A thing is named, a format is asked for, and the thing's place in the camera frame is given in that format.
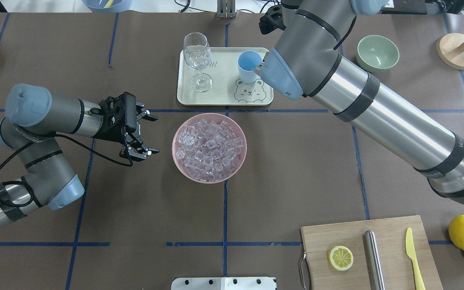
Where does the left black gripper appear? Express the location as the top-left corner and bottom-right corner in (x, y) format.
(93, 92), (160, 162)

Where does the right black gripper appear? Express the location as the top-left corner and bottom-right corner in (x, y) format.
(259, 5), (286, 35)

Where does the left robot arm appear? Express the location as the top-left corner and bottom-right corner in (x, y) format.
(0, 84), (158, 228)

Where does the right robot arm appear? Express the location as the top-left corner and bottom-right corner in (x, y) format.
(255, 0), (464, 204)

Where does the light blue plastic cup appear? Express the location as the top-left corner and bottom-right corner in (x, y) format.
(237, 51), (263, 84)

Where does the pile of clear ice cubes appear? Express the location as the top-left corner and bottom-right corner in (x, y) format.
(176, 119), (244, 182)

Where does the wooden cup stand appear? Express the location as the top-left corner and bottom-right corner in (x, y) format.
(436, 0), (464, 70)

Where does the pink bowl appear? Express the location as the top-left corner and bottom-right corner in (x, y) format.
(172, 113), (248, 184)

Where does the clear wine glass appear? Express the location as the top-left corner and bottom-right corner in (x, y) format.
(183, 32), (213, 93)

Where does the cream bear serving tray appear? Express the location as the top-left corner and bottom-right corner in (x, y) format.
(177, 47), (273, 106)

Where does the green ceramic bowl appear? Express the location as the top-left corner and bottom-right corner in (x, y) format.
(356, 35), (400, 73)

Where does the blue bowl with fork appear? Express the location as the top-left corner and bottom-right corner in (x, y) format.
(82, 0), (133, 13)

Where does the lemon half slice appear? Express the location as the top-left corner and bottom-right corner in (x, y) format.
(327, 245), (354, 271)

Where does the steel cylinder rod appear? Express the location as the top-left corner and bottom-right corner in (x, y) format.
(363, 230), (385, 290)

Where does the wooden cutting board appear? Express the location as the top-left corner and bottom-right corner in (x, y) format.
(300, 216), (443, 290)

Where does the yellow plastic knife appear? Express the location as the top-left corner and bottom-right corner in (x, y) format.
(405, 228), (426, 290)

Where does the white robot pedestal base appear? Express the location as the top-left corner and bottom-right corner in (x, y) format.
(171, 277), (278, 290)

